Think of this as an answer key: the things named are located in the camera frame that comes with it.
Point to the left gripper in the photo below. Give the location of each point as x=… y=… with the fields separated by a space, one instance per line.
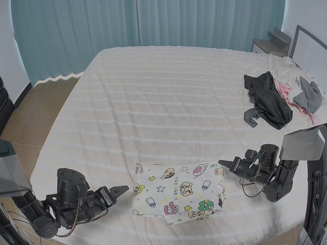
x=102 y=200

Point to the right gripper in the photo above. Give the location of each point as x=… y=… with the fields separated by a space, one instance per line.
x=244 y=168

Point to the white printed pyjama top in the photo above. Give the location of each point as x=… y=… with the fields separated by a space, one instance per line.
x=178 y=190

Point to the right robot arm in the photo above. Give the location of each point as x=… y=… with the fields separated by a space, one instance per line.
x=299 y=147

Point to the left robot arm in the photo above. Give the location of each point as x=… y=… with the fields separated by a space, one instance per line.
x=69 y=185

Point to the dark grey garment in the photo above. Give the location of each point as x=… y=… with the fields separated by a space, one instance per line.
x=250 y=117

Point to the black garment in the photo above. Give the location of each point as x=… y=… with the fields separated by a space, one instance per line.
x=273 y=106

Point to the pink garment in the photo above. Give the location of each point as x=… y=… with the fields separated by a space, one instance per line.
x=282 y=89

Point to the bed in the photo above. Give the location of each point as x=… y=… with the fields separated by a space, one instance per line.
x=153 y=98

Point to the grey bedside table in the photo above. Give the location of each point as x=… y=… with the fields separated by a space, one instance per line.
x=270 y=46

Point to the blue-green curtain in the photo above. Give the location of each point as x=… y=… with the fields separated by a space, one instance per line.
x=127 y=16

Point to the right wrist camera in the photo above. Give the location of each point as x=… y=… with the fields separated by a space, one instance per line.
x=251 y=154

